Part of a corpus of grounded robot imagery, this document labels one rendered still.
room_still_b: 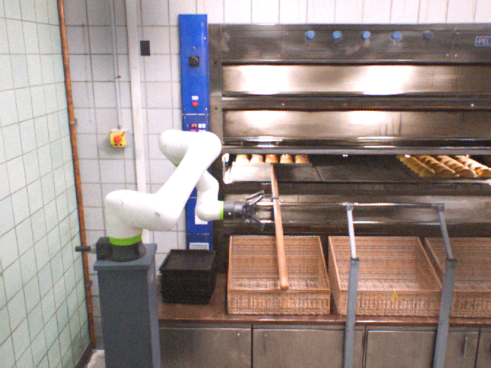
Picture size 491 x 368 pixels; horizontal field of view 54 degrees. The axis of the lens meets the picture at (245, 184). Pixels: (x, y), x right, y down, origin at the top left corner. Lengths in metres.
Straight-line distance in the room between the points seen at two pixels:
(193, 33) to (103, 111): 0.70
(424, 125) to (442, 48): 0.44
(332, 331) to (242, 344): 0.49
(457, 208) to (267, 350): 1.43
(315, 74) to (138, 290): 1.62
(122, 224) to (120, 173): 1.23
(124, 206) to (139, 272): 0.26
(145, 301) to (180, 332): 0.86
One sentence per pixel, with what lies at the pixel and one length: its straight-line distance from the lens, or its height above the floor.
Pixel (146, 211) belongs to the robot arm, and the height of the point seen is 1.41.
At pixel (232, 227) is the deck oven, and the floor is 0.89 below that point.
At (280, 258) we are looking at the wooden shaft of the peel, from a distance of 1.83.
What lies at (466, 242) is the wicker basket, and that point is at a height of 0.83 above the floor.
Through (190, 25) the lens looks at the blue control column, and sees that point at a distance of 2.82.
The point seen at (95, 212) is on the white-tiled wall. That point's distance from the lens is 3.14.
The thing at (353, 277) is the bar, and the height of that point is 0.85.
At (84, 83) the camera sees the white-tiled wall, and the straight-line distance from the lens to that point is 3.00.
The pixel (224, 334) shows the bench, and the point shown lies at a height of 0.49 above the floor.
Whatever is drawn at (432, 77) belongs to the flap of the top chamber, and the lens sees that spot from 3.00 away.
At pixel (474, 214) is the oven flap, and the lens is 3.25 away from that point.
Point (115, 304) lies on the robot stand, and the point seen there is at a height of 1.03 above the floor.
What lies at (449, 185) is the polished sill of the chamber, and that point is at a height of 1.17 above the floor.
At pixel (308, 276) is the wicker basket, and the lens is 3.05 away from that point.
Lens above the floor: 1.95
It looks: 15 degrees down
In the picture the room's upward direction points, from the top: straight up
